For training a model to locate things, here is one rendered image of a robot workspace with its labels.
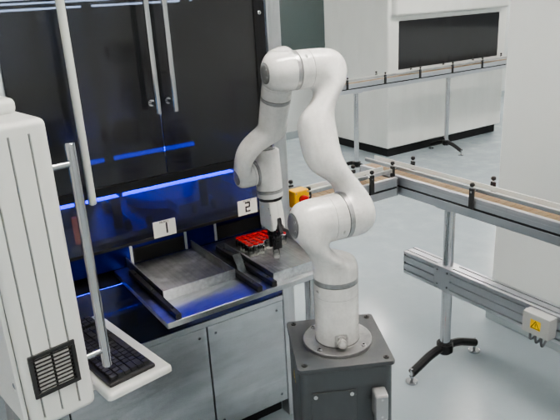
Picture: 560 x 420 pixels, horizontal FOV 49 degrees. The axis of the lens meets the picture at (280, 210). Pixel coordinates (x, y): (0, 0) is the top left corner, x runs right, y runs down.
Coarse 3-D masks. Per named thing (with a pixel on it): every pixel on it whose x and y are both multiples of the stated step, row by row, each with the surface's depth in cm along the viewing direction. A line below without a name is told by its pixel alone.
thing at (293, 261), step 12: (288, 240) 237; (240, 252) 219; (288, 252) 225; (300, 252) 225; (252, 264) 213; (264, 264) 217; (276, 264) 216; (288, 264) 215; (300, 264) 207; (276, 276) 202; (288, 276) 205
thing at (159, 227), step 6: (156, 222) 215; (162, 222) 216; (168, 222) 218; (174, 222) 219; (156, 228) 215; (162, 228) 217; (168, 228) 218; (174, 228) 219; (156, 234) 216; (162, 234) 217; (168, 234) 219
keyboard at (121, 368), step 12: (84, 324) 194; (84, 336) 187; (96, 336) 186; (108, 336) 186; (96, 348) 180; (120, 348) 179; (132, 348) 178; (96, 360) 174; (120, 360) 173; (132, 360) 173; (144, 360) 172; (96, 372) 170; (108, 372) 168; (120, 372) 167; (132, 372) 169; (108, 384) 165
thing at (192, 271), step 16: (176, 256) 228; (192, 256) 227; (208, 256) 222; (144, 272) 215; (160, 272) 215; (176, 272) 214; (192, 272) 213; (208, 272) 212; (224, 272) 205; (160, 288) 195; (176, 288) 196; (192, 288) 199
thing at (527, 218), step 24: (360, 168) 314; (384, 168) 306; (408, 192) 288; (432, 192) 275; (456, 192) 264; (480, 192) 255; (504, 192) 253; (480, 216) 255; (504, 216) 245; (528, 216) 235; (552, 216) 232; (552, 240) 229
